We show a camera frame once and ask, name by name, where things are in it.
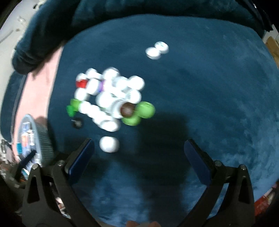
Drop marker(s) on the white cap pair right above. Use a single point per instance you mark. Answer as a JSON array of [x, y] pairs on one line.
[[162, 47]]

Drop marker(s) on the green flip cap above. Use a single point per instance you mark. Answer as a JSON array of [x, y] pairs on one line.
[[73, 107]]

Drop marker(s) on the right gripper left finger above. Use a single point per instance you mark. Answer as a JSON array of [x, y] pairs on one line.
[[49, 199]]

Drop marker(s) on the black cap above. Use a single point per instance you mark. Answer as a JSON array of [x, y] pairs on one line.
[[77, 122]]

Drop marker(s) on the brown cap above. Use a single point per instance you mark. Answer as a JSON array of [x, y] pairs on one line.
[[127, 110]]

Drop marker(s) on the large white lid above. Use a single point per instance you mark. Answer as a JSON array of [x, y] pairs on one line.
[[109, 144]]

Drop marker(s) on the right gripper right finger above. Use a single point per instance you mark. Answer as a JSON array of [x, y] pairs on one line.
[[228, 199]]

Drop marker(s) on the light green cap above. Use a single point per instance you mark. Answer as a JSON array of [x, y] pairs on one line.
[[145, 110]]

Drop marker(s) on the white cap pair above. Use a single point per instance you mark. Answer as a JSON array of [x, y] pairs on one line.
[[162, 47], [153, 53]]

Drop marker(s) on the dark blue pillow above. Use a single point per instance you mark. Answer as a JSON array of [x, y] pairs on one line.
[[10, 105]]

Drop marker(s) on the pink bed sheet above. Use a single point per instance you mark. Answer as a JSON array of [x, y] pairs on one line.
[[37, 92]]

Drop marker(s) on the red cap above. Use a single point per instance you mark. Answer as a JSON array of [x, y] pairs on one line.
[[81, 83]]

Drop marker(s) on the dark blue plush blanket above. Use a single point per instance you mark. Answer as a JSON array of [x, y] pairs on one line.
[[57, 21]]

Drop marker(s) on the blue mesh basket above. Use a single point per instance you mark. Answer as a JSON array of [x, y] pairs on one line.
[[33, 136]]

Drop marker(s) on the white cap pair left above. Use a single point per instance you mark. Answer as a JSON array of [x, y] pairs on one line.
[[153, 53]]

